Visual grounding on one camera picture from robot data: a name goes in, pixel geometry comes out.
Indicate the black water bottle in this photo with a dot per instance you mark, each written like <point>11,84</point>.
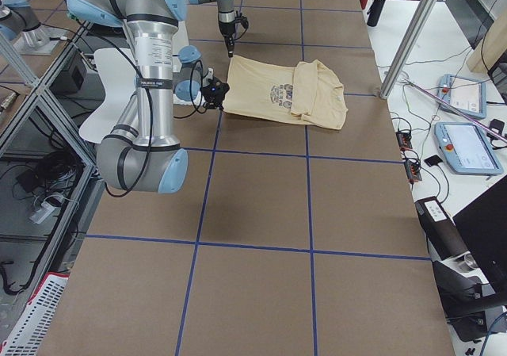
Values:
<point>374,12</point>

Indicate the far blue teach pendant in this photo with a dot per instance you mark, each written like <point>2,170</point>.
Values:
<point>466,94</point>

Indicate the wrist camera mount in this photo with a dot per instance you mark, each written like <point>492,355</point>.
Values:
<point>242,20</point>
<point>214,93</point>

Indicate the blue teach pendant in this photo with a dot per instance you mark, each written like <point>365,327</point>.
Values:
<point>466,94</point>
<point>466,149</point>

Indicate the reacher grabber tool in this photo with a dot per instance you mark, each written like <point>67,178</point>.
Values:
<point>456,111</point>

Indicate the black label printer box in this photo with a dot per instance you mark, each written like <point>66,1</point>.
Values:
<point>443,238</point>

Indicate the black monitor stand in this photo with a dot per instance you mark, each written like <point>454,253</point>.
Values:
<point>470,306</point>

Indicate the aluminium frame post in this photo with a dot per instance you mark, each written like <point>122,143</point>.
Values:
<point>413,31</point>

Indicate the orange circuit board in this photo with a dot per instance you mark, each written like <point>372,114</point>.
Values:
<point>404,140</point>

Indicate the cream long-sleeve printed shirt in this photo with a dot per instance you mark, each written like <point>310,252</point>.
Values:
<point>307,94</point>

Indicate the white perforated basket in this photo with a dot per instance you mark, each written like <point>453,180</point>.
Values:
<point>30,330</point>

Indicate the near blue teach pendant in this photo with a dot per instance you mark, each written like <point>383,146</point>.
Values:
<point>466,149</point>

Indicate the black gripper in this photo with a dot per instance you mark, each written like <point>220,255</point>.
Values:
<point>226,28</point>

